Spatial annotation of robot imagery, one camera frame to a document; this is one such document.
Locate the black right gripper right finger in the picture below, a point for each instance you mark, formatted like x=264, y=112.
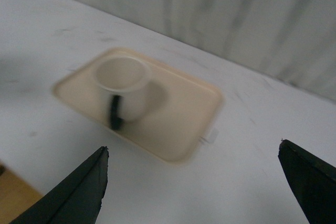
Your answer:
x=311, y=180

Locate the beige rectangular plastic tray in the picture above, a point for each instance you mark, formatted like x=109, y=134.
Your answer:
x=179, y=112

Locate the pale grey-green curtain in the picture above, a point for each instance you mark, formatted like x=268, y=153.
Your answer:
x=290, y=40

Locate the cream mug with black handle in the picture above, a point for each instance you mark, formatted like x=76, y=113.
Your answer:
x=122, y=83

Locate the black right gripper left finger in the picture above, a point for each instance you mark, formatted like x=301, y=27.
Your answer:
x=77, y=198

